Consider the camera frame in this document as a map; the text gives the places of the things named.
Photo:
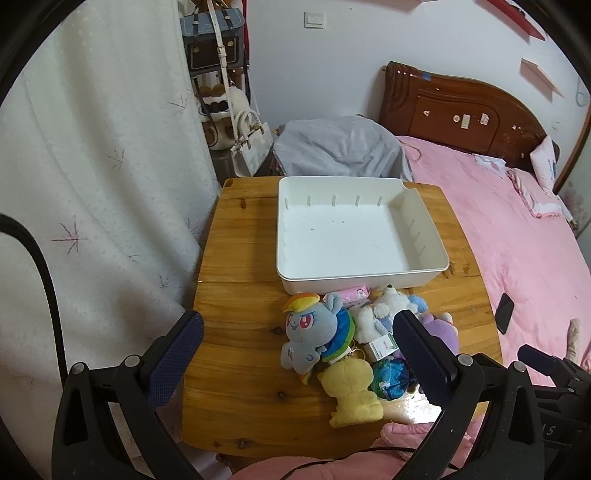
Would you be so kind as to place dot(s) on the black smartphone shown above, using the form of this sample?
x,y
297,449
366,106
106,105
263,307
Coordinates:
x,y
503,313

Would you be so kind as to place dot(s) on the white light switch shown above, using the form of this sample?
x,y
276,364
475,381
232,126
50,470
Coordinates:
x,y
314,20

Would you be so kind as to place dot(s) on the purple plush toy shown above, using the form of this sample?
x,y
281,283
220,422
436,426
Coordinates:
x,y
442,326

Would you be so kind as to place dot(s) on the pink tissue pack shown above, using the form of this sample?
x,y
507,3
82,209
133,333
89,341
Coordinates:
x,y
354,295

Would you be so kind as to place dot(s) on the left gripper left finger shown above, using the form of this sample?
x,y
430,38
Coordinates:
x,y
86,442

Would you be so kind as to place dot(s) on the pink fleece clothing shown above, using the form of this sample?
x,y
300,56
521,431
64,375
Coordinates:
x,y
380,461

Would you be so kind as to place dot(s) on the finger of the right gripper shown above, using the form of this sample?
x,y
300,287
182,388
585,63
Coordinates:
x,y
541,362

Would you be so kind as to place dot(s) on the white bear plush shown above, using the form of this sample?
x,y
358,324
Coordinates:
x,y
375,319

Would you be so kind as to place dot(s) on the white floral curtain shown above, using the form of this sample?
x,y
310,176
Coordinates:
x,y
104,162

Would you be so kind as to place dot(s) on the brown white fluffy bag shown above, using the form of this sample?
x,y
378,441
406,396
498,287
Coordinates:
x,y
215,104

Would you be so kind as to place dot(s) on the brown wooden headboard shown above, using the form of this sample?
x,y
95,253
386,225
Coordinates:
x,y
461,113

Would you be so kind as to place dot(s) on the blue patterned ball pouch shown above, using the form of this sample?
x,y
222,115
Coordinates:
x,y
392,378

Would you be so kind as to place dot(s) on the white handbag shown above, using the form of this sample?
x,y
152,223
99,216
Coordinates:
x,y
253,142

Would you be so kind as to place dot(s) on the pink wall shelf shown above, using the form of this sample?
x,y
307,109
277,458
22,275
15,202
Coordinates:
x,y
543,77

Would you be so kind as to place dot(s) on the blue denim handbag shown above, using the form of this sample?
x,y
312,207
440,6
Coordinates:
x,y
200,43

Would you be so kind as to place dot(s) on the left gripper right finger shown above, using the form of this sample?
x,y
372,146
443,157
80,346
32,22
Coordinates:
x,y
509,444

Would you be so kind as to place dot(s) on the yellow plush toy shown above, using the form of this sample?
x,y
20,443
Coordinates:
x,y
348,382

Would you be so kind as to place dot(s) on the blue rainbow pony plush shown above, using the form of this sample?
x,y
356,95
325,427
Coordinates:
x,y
318,329

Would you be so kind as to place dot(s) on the pink bed quilt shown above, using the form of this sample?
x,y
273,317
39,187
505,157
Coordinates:
x,y
535,261

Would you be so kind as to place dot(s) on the round wooden table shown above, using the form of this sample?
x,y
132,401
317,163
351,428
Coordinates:
x,y
237,400

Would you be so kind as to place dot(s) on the grey cloth-covered object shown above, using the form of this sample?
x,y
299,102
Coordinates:
x,y
352,146

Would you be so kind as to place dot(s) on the white pillow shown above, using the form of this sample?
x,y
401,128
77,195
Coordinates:
x,y
543,159

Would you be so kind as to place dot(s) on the white plastic storage tray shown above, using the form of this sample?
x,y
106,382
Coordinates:
x,y
335,233

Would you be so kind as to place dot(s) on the white green medicine box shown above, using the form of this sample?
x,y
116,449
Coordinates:
x,y
380,348

